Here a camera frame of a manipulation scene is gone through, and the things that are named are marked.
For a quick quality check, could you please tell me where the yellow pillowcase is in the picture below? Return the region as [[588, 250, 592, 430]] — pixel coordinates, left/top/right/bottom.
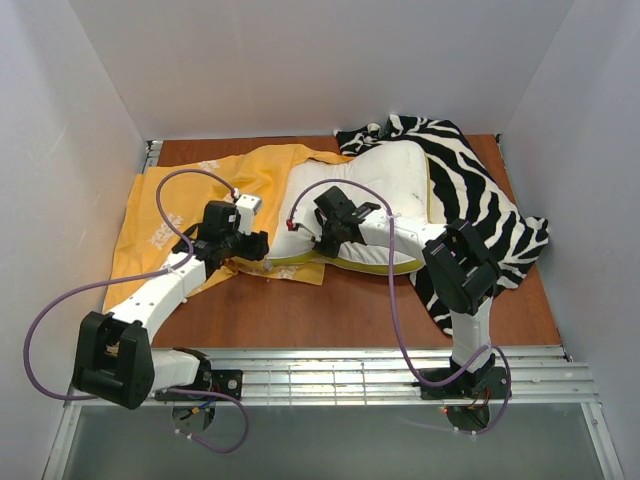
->
[[103, 144, 349, 312]]

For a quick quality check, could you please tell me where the white pillow yellow edge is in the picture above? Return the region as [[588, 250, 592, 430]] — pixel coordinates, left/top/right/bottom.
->
[[267, 141, 430, 275]]

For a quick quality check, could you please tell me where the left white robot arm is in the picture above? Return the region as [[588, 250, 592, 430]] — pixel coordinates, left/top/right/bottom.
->
[[72, 194, 269, 409]]

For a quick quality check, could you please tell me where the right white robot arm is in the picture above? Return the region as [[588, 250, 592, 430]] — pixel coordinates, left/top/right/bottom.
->
[[314, 186, 511, 400]]

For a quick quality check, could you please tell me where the zebra striped blanket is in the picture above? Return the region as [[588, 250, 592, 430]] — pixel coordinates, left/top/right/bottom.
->
[[333, 114, 550, 335]]

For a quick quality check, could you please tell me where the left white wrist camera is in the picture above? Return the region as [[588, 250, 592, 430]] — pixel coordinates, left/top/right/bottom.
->
[[234, 194, 263, 235]]

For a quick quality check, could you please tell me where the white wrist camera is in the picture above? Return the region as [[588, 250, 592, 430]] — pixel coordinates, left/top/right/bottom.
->
[[234, 194, 263, 235], [285, 218, 314, 236]]

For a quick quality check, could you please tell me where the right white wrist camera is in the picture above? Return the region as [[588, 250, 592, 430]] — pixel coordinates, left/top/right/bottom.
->
[[285, 218, 314, 236]]

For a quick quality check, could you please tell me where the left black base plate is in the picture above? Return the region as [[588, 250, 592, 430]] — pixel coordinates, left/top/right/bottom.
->
[[154, 369, 244, 402]]

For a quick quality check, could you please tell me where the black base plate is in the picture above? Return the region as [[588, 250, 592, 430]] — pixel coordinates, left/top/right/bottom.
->
[[419, 367, 507, 400], [154, 369, 244, 402]]

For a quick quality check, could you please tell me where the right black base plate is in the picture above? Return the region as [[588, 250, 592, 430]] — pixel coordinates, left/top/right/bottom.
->
[[419, 367, 507, 400]]

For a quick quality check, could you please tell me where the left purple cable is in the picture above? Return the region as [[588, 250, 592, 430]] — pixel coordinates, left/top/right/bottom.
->
[[23, 168, 251, 455]]

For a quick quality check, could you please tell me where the purple cable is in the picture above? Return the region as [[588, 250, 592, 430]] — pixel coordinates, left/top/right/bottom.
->
[[23, 168, 251, 455], [287, 178, 512, 439]]

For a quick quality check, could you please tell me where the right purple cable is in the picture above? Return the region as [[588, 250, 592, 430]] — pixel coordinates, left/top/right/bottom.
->
[[287, 178, 512, 439]]

